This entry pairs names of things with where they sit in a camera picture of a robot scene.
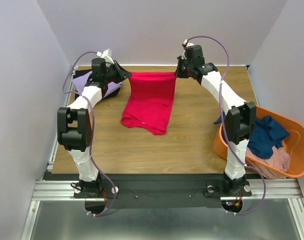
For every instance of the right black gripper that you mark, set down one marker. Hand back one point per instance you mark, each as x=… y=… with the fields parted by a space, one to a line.
x=182 y=69

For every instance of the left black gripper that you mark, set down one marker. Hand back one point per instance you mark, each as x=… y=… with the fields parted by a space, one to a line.
x=124 y=73

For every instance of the red t shirt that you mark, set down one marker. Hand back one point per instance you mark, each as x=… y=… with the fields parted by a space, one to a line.
x=150 y=103

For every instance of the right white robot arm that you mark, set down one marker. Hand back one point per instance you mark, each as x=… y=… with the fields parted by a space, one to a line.
x=237 y=115

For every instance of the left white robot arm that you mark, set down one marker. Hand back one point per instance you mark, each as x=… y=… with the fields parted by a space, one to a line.
x=74 y=127

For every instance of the folded lilac t shirt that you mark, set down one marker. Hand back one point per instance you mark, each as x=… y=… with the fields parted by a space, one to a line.
x=91 y=85

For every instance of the folded black t shirt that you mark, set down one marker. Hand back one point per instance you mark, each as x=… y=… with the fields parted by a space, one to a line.
x=111 y=92

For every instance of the navy blue t shirt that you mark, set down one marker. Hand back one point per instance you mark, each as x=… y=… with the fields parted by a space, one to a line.
x=268 y=133

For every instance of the pink t shirt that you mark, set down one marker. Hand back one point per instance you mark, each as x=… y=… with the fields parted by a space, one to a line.
x=279 y=161

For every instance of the orange plastic basket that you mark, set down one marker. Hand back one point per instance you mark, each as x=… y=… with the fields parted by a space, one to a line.
x=292 y=144

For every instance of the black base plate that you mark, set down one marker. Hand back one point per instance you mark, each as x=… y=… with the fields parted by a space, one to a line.
x=160 y=191

